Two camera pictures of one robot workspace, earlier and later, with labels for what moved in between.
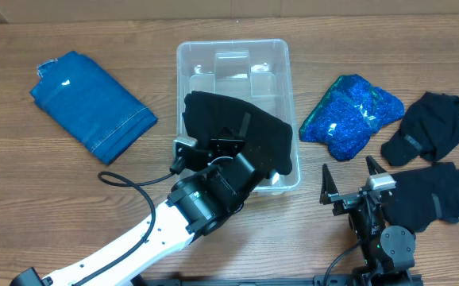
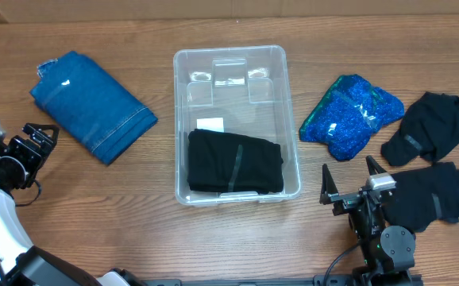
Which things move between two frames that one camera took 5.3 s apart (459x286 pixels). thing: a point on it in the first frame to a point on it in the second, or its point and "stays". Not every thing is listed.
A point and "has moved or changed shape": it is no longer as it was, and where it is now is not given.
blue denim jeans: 91,105 stays
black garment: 421,195 stays
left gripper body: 225,147 to 30,158
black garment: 268,138 has moved or changed shape
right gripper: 344,201 stays
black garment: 431,126 stays
